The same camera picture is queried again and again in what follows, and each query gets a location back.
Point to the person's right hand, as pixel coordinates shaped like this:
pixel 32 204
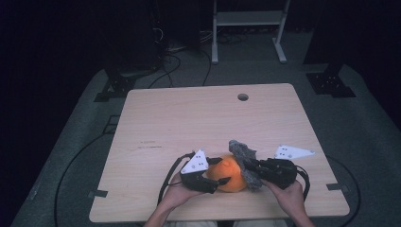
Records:
pixel 291 198

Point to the white metal stand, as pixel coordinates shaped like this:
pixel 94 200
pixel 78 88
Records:
pixel 249 18

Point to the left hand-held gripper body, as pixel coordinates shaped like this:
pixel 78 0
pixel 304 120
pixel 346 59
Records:
pixel 197 164

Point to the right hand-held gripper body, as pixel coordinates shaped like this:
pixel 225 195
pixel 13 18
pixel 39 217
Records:
pixel 279 171

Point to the grey cloth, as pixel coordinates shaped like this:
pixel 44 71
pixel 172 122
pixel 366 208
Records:
pixel 242 151

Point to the black stand base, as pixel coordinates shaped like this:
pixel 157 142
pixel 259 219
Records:
pixel 116 86
pixel 329 84

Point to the black floor tape frame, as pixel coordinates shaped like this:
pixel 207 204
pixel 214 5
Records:
pixel 111 124

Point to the person's left hand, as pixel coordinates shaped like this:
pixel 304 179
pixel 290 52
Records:
pixel 179 195

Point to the orange plush toy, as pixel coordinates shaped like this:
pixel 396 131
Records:
pixel 228 176

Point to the dark tape strip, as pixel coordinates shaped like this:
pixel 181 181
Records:
pixel 336 187
pixel 98 193

